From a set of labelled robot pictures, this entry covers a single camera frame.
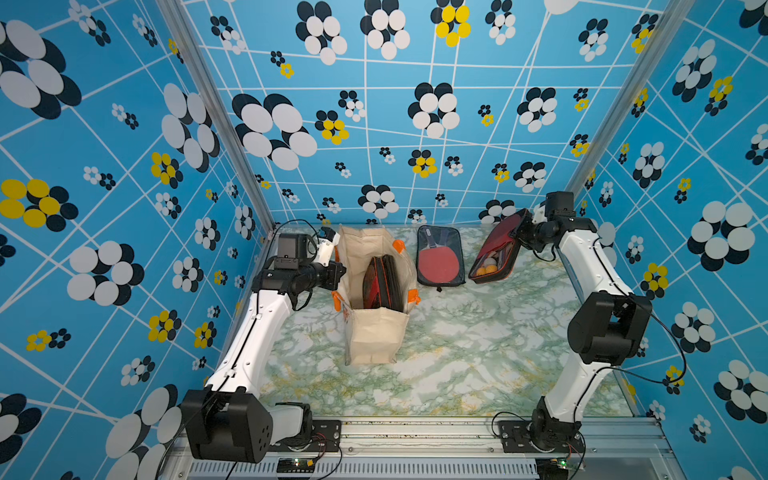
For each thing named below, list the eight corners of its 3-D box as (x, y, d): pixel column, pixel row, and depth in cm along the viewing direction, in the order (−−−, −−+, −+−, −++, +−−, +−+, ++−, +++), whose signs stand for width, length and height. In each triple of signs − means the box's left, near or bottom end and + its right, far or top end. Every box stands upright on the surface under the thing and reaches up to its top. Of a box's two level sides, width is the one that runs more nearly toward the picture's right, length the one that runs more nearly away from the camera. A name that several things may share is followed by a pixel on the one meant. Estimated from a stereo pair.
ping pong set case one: (418, 289, 104) (418, 284, 101) (414, 230, 122) (414, 224, 119) (468, 289, 104) (470, 284, 101) (456, 230, 122) (458, 224, 119)
